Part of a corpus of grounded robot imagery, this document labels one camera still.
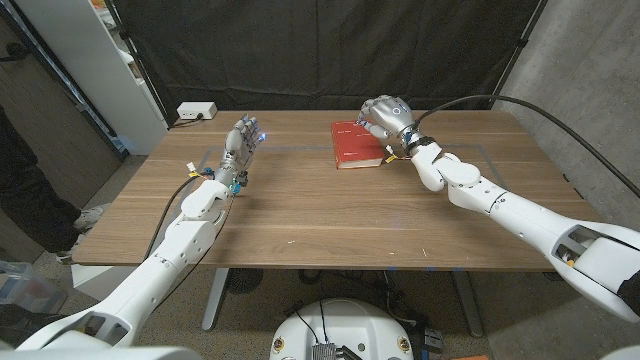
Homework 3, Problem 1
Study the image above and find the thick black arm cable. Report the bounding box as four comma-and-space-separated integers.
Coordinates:
412, 93, 640, 200
143, 172, 209, 262

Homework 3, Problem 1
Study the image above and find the black backdrop stand pole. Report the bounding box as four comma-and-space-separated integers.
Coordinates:
102, 0, 174, 127
487, 0, 549, 110

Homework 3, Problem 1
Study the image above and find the black fabric backdrop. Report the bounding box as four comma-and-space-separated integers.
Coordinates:
110, 0, 544, 124

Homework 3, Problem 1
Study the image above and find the round black fan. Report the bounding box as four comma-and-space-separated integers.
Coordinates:
225, 268, 265, 295

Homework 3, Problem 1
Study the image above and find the white sneaker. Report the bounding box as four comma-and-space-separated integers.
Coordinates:
73, 206, 105, 232
53, 233, 87, 265

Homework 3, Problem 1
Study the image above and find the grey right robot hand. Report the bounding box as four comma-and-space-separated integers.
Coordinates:
354, 93, 427, 152

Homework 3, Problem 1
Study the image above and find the white cabinet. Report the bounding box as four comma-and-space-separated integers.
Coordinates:
14, 0, 169, 156

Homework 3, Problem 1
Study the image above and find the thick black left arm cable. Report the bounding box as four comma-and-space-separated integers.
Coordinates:
143, 172, 209, 262

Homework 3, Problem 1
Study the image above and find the red notebook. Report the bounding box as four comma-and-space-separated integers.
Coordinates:
330, 119, 386, 170

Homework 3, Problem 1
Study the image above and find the white robot torso base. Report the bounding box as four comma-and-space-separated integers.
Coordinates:
269, 298, 415, 360

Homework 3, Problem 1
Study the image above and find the white table leg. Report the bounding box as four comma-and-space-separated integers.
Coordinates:
451, 269, 484, 339
201, 268, 230, 332

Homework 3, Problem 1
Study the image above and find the black power strip cord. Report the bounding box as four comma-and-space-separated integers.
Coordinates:
168, 113, 205, 130

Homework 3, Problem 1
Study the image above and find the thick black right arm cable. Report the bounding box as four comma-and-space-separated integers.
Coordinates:
412, 93, 640, 200

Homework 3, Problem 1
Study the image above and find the white flat box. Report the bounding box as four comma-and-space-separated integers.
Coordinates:
70, 263, 142, 300

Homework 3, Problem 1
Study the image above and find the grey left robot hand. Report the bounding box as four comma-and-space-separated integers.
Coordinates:
214, 114, 267, 190

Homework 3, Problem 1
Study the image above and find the white power strip box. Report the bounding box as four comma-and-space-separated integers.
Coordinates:
176, 101, 218, 121

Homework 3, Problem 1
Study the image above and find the clear plastic storage bin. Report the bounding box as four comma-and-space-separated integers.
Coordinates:
0, 260, 67, 315

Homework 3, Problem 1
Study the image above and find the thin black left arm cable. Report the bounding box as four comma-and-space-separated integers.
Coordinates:
158, 195, 236, 307

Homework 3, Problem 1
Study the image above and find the person in dark trousers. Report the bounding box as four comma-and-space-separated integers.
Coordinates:
0, 102, 82, 254

